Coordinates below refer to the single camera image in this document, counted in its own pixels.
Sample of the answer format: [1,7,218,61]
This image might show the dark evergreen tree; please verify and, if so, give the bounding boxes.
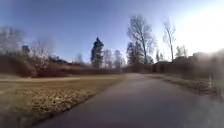
[90,36,105,69]

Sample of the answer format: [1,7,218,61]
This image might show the dark conifer tree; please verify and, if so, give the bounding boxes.
[126,41,145,66]

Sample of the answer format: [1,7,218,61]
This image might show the tall bare tree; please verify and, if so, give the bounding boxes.
[126,14,157,66]

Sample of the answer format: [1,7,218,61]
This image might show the grey asphalt path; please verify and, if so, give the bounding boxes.
[32,73,224,128]

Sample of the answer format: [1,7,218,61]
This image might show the slender bare tree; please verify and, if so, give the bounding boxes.
[162,17,177,62]

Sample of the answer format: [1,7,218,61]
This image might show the dark hedge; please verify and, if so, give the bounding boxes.
[146,49,224,81]

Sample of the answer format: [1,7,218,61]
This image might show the dry yellowish grass field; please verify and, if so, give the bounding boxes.
[0,73,127,128]

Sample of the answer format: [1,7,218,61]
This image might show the grass verge strip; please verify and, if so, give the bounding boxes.
[143,73,224,100]

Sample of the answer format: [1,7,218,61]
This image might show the brown bushy embankment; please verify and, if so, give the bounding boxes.
[0,54,124,79]

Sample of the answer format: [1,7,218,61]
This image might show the bare pale tree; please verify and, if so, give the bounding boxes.
[0,27,24,57]

